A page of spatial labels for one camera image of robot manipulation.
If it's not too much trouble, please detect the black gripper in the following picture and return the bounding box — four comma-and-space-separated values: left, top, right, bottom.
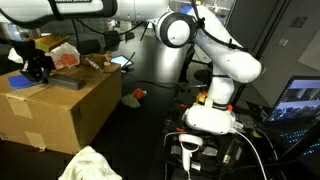
12, 39, 56, 84

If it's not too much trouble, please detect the black whiteboard eraser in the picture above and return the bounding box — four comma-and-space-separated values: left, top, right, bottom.
48, 73, 87, 91

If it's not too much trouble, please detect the white plastic bag orange print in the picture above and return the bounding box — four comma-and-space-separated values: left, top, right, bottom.
7, 41, 82, 71

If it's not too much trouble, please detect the brown plush toy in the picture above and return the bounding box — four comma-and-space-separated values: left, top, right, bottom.
84, 51, 116, 74

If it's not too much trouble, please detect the red and green plush toy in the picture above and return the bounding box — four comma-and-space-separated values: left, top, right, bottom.
120, 87, 148, 109

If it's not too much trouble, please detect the white cloth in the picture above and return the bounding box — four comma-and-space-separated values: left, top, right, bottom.
58, 145, 123, 180

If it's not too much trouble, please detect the large cardboard box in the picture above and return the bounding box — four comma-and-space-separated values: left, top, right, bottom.
0, 62, 123, 155

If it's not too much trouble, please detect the yellow emergency stop box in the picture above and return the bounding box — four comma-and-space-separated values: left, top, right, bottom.
195, 90, 208, 106

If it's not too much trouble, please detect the plaid sofa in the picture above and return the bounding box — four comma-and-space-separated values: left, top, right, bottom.
39, 18, 111, 56

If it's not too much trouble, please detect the dark grey chair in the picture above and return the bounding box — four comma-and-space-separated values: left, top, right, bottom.
102, 29, 123, 48

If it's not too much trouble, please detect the tablet with lit screen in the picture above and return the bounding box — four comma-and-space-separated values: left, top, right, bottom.
110, 54, 134, 70

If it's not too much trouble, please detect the black office chair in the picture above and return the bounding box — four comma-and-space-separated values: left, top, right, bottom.
193, 68, 214, 86

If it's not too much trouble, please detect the white VR controller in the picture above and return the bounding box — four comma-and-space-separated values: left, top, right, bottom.
177, 133, 204, 173

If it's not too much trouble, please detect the open laptop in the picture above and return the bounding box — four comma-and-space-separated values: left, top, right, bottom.
264, 75, 320, 161

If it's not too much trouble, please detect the white cable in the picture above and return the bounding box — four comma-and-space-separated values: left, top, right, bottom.
233, 129, 268, 180

